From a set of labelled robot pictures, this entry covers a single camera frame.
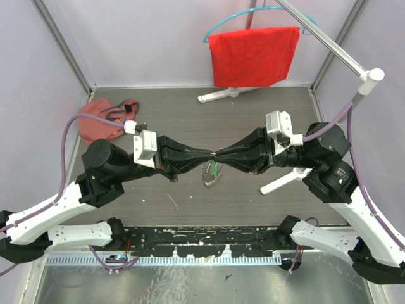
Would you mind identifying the large keyring with yellow grip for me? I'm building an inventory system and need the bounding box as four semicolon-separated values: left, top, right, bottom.
201;152;223;189

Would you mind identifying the crumpled dusty red garment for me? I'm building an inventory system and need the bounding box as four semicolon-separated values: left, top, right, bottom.
78;98;140;145

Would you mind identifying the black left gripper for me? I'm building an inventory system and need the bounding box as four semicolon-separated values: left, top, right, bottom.
116;131;216;184

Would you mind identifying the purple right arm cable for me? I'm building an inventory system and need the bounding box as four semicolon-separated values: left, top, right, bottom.
302;101;405;251

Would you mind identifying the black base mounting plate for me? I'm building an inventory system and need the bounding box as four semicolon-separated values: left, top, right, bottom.
125;225;296;258

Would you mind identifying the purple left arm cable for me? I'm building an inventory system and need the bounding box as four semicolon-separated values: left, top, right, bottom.
0;114;126;279

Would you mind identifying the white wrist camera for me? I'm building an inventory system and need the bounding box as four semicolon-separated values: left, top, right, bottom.
124;120;158;169
265;110;304;155

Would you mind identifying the slotted grey cable duct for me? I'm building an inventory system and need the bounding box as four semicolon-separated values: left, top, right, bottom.
45;253;282;266

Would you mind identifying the red cloth on hanger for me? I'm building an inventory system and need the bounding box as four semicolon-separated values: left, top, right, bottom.
208;27;300;88

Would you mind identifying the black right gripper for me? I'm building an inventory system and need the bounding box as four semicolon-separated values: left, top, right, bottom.
213;124;320;175

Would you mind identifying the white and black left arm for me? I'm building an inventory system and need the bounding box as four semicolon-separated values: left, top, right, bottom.
1;136;214;264

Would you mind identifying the key with green tag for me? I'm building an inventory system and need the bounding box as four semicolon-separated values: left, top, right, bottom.
210;161;218;177

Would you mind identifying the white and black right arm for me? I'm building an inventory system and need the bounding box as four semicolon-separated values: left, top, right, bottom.
215;125;404;284

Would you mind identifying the white garment rack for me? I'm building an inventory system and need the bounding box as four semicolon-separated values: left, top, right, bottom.
197;1;385;195

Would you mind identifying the aluminium frame post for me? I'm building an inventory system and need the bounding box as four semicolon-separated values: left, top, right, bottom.
32;1;97;96

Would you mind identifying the teal clothes hanger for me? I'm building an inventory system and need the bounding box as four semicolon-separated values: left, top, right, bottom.
202;6;319;45

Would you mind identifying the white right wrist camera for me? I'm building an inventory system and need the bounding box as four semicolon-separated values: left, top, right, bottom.
265;110;304;155

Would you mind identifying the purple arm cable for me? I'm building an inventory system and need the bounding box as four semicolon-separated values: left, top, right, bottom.
302;101;405;251
0;114;126;279

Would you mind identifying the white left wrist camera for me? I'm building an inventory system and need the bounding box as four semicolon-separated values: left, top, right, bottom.
124;120;158;169

